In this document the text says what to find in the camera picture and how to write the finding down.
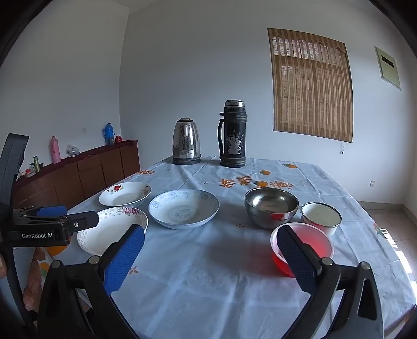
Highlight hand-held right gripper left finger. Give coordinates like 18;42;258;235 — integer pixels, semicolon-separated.
37;223;145;339

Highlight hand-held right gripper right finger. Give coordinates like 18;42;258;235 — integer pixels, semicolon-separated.
276;224;383;339

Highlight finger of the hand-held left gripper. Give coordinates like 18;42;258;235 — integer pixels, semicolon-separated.
63;211;99;234
18;205;68;219

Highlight white plate with pink flowers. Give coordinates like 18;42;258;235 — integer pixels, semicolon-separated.
77;206;149;256

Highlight red plastic bowl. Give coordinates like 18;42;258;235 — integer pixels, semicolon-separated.
270;222;334;278

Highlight white plate with red flowers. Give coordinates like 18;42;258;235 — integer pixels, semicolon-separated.
99;181;152;208

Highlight white enamel bowl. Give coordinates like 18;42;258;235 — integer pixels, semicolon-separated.
300;202;342;237

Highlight stainless steel bowl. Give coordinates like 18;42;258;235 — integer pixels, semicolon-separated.
244;187;299;229

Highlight white plate with blue pattern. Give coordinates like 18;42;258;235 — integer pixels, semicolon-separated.
148;189;220;229

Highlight person's left hand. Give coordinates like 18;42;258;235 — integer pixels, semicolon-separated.
23;246;46;310

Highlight brown wooden sideboard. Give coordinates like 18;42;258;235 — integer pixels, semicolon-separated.
12;140;140;209

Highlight pink bottle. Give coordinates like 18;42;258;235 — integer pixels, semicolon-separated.
50;136;61;164

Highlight white tablecloth with orange print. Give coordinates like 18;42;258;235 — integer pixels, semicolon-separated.
20;156;417;339

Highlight blue thermos jug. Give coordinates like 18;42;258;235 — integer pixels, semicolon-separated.
102;123;115;146

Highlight stainless steel electric kettle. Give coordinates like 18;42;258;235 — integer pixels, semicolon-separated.
172;117;202;165

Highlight black thermos flask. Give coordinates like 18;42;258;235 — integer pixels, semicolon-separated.
218;100;247;168

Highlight bamboo window blind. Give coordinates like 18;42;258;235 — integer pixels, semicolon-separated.
267;28;354;143

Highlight white wall panel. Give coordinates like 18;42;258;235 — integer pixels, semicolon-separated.
373;46;401;90

